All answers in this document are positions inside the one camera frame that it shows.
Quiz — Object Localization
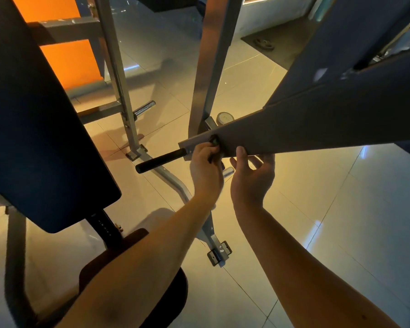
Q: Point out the person's right forearm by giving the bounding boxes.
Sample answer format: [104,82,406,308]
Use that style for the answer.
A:
[234,205,400,328]

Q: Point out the person's right hand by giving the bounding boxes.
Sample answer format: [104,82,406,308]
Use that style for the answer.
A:
[230,145,276,212]

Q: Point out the chrome weight storage peg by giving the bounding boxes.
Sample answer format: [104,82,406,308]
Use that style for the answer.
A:
[133,100,157,120]

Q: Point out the grey steel gym machine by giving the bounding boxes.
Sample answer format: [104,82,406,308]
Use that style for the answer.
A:
[3,0,410,267]

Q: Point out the person's left hand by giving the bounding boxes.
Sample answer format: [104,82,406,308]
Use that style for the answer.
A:
[189,141,225,205]

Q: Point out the black dumbbell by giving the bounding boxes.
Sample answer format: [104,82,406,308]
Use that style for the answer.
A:
[216,111,235,127]

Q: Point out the person's left forearm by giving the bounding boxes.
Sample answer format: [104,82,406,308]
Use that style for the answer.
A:
[55,198,216,328]

